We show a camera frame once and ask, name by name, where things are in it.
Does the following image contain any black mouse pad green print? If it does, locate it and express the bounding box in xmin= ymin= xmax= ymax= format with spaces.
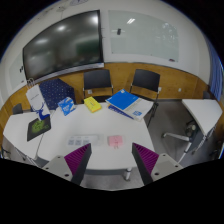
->
xmin=26 ymin=117 xmax=53 ymax=143

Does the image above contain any white power strip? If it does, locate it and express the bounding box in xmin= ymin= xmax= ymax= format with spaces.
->
xmin=66 ymin=133 xmax=105 ymax=148

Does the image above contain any blue curtain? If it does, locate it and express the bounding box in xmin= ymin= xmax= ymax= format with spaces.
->
xmin=208 ymin=43 xmax=224 ymax=103

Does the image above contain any white and blue book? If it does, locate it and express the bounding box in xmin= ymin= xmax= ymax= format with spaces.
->
xmin=108 ymin=97 xmax=155 ymax=122

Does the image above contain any black chair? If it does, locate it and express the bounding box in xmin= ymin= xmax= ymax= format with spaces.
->
xmin=82 ymin=68 xmax=114 ymax=103
xmin=129 ymin=68 xmax=162 ymax=101

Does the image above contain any round wall clock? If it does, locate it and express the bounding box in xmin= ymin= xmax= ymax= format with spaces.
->
xmin=69 ymin=0 xmax=89 ymax=6

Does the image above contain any dark grey chair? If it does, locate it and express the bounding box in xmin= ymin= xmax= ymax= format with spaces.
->
xmin=12 ymin=103 xmax=24 ymax=115

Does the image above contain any pink charger block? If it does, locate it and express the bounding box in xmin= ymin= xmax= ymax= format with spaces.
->
xmin=107 ymin=134 xmax=125 ymax=149

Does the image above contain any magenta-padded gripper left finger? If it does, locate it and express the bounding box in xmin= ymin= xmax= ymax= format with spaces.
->
xmin=41 ymin=143 xmax=92 ymax=186

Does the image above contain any blue dotted armchair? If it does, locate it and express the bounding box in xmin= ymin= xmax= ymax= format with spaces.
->
xmin=39 ymin=78 xmax=77 ymax=111

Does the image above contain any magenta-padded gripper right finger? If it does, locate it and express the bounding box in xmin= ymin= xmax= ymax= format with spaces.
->
xmin=131 ymin=142 xmax=184 ymax=186

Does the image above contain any blue tissue box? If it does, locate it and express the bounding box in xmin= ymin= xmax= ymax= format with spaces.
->
xmin=57 ymin=96 xmax=77 ymax=117

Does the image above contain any large black wall screen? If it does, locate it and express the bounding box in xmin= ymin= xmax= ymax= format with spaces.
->
xmin=22 ymin=9 xmax=105 ymax=81

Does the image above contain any yellow box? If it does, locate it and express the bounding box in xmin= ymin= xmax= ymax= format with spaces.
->
xmin=83 ymin=96 xmax=103 ymax=114

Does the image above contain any white side table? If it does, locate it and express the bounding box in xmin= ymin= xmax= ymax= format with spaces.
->
xmin=162 ymin=98 xmax=223 ymax=156

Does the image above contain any large glass whiteboard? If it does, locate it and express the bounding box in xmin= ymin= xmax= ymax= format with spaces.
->
xmin=107 ymin=9 xmax=180 ymax=63

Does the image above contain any blue notebook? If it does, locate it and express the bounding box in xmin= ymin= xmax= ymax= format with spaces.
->
xmin=105 ymin=88 xmax=140 ymax=112

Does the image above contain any white paper bag blue deer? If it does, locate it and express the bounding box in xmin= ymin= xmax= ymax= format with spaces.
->
xmin=25 ymin=78 xmax=51 ymax=122

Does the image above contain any small glass whiteboard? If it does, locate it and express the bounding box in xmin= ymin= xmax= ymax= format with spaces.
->
xmin=8 ymin=54 xmax=27 ymax=91

